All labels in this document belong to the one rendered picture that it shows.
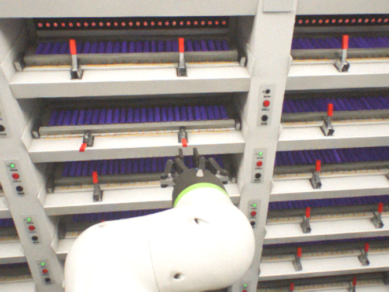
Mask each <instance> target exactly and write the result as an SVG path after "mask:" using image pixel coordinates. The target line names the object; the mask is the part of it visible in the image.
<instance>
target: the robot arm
mask: <svg viewBox="0 0 389 292"><path fill-rule="evenodd" d="M193 160H194V163H195V166H196V167H194V168H191V169H189V168H188V167H185V165H184V156H183V153H182V148H179V155H177V156H175V161H173V160H167V162H166V166H165V169H164V172H163V174H161V175H160V185H161V187H162V188H165V187H167V186H168V185H169V186H171V185H173V187H174V189H173V194H172V202H173V209H170V210H166V211H162V212H159V213H155V214H150V215H147V216H140V217H133V218H126V219H121V220H112V221H104V222H102V223H99V224H96V225H93V226H92V227H90V228H88V229H87V230H85V231H84V232H82V233H81V234H80V235H79V236H78V238H77V239H76V240H75V241H74V243H73V244H72V246H71V248H70V250H69V252H68V254H67V257H66V260H65V267H64V279H65V292H199V291H209V290H219V289H224V288H227V287H229V286H230V285H232V284H234V283H235V282H238V281H239V280H240V279H241V278H242V277H243V276H244V275H245V274H246V272H247V271H248V268H249V267H250V265H251V262H252V260H253V257H254V251H255V239H254V233H253V230H252V227H251V225H250V223H249V221H248V219H247V217H246V216H245V215H244V214H243V213H242V212H241V211H240V210H239V209H238V208H236V207H235V205H234V204H233V203H232V201H231V199H230V197H229V195H228V193H227V191H226V188H225V186H224V184H225V185H226V184H228V171H226V170H224V169H222V168H221V167H220V166H219V164H217V162H216V161H215V160H214V158H208V160H206V159H205V158H204V157H203V155H199V153H198V151H197V148H193ZM205 167H208V169H209V170H210V171H208V170H207V169H205ZM173 169H176V171H177V173H178V176H176V177H174V178H173V177H172V176H173Z"/></svg>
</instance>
